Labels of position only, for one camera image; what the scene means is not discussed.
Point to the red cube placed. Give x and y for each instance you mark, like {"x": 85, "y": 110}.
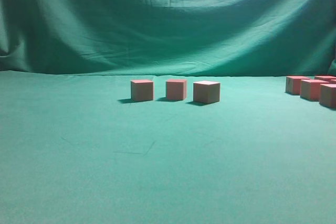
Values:
{"x": 206, "y": 92}
{"x": 142, "y": 90}
{"x": 176, "y": 89}

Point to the red wooden cube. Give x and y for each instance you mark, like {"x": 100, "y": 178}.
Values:
{"x": 310, "y": 89}
{"x": 327, "y": 95}
{"x": 293, "y": 84}
{"x": 325, "y": 78}

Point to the green cloth backdrop and cover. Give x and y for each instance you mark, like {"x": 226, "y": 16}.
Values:
{"x": 75, "y": 148}

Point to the red wooden cube back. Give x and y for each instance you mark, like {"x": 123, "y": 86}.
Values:
{"x": 325, "y": 78}

